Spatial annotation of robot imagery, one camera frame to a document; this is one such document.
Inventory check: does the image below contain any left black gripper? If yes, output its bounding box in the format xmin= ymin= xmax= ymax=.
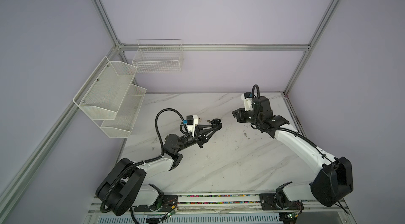
xmin=175 ymin=125 xmax=216 ymax=153

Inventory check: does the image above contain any black round earbud charging case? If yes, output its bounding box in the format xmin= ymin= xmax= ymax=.
xmin=211 ymin=119 xmax=222 ymax=129

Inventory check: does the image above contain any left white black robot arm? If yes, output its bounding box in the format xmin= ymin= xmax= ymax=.
xmin=96 ymin=119 xmax=222 ymax=216

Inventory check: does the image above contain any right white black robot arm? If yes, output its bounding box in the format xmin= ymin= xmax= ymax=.
xmin=232 ymin=92 xmax=354 ymax=209

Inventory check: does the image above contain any lower white mesh shelf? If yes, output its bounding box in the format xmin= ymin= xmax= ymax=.
xmin=101 ymin=85 xmax=147 ymax=138

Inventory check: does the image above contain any white mesh shelf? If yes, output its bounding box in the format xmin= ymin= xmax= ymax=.
xmin=73 ymin=57 xmax=137 ymax=120
xmin=101 ymin=85 xmax=147 ymax=138

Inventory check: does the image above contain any upper white mesh shelf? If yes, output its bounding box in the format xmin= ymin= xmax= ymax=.
xmin=73 ymin=57 xmax=137 ymax=120

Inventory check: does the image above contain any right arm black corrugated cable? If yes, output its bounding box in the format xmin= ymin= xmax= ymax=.
xmin=251 ymin=84 xmax=336 ymax=165

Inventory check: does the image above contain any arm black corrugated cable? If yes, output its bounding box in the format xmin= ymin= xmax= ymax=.
xmin=100 ymin=107 xmax=186 ymax=224
xmin=251 ymin=84 xmax=336 ymax=165

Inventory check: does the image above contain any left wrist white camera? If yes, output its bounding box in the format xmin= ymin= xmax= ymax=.
xmin=182 ymin=115 xmax=199 ymax=137

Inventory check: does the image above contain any wrist white camera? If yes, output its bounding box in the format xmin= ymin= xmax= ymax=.
xmin=241 ymin=92 xmax=254 ymax=111
xmin=182 ymin=115 xmax=199 ymax=137

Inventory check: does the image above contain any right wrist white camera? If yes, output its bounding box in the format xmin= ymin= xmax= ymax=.
xmin=241 ymin=92 xmax=254 ymax=111

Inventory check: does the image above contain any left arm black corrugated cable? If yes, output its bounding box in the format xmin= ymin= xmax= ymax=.
xmin=100 ymin=107 xmax=186 ymax=224

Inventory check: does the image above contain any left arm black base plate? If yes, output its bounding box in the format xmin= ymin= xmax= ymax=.
xmin=134 ymin=194 xmax=178 ymax=212

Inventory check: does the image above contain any white wire basket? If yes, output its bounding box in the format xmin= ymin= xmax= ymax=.
xmin=132 ymin=39 xmax=184 ymax=73

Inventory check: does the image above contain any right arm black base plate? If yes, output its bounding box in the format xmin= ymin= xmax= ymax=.
xmin=259 ymin=193 xmax=304 ymax=211

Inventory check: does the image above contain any aluminium front rail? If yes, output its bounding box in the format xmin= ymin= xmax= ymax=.
xmin=83 ymin=190 xmax=350 ymax=216

